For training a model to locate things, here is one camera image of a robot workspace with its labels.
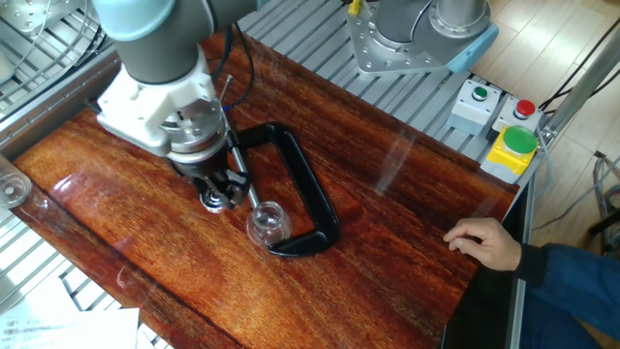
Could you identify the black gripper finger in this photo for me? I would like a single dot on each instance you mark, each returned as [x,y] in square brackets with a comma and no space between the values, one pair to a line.
[239,186]
[207,189]

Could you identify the clear plastic cup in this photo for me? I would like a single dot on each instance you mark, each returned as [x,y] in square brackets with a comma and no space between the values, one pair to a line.
[12,186]

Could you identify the black flat panel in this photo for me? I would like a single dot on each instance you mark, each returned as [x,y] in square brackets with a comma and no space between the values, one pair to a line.
[479,310]

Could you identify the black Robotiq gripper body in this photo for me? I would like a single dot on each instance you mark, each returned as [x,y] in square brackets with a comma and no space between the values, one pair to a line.
[208,167]

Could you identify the black C-clamp with steel screw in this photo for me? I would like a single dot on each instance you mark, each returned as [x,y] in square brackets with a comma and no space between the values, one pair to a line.
[310,194]

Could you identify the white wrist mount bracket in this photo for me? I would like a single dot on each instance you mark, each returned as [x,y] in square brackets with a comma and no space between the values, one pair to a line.
[140,111]

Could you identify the grey aluminium rail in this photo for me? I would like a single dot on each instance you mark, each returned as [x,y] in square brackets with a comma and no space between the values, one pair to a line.
[48,102]

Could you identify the grey box with red button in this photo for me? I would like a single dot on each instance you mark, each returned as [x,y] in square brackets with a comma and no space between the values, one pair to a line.
[520,114]

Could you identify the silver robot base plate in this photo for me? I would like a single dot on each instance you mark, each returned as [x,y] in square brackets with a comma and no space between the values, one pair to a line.
[382,58]

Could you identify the yellow plastic clip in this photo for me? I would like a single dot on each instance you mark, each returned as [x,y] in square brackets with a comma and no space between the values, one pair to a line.
[354,6]

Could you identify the silver pedestal mounting plate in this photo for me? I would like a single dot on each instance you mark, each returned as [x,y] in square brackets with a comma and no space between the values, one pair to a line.
[29,14]

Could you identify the white printed paper sheets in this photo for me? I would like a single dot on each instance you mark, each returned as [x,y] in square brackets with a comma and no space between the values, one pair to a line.
[72,329]

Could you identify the right forearm in blue sleeve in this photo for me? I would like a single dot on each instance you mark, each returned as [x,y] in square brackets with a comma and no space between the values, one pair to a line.
[571,281]

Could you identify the person's right hand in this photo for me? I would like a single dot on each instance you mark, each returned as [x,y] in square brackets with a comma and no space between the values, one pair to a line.
[489,244]

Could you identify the small clear glass jar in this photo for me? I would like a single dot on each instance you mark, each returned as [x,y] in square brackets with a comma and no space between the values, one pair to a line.
[268,225]

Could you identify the yellow box green mushroom button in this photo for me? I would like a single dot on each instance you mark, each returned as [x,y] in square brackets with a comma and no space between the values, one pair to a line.
[511,155]

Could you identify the grey box with green button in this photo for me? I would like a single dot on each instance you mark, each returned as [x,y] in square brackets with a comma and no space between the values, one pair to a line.
[472,106]

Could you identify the silver metal jar lid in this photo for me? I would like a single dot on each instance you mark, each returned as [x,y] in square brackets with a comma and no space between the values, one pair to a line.
[213,206]

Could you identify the aluminium frame post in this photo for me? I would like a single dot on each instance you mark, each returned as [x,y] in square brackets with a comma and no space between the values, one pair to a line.
[581,87]

